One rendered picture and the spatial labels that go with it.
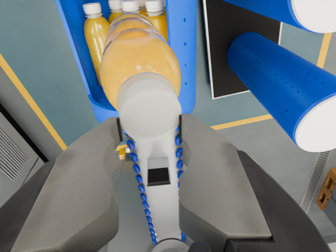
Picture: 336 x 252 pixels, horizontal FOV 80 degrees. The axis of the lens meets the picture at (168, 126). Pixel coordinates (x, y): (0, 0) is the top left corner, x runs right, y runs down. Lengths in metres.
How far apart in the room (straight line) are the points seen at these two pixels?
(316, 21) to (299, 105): 0.32
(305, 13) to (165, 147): 0.66
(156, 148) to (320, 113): 0.64
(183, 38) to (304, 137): 0.68
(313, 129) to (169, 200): 0.79
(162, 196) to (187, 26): 0.96
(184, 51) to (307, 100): 0.59
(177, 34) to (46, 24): 1.45
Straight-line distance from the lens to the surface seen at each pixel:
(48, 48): 1.83
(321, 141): 1.01
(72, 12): 0.56
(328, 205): 3.75
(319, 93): 0.91
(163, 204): 1.27
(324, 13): 0.72
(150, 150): 0.93
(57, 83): 1.93
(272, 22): 1.68
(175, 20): 0.40
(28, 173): 2.25
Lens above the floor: 1.60
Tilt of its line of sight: 53 degrees down
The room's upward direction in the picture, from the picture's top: 173 degrees clockwise
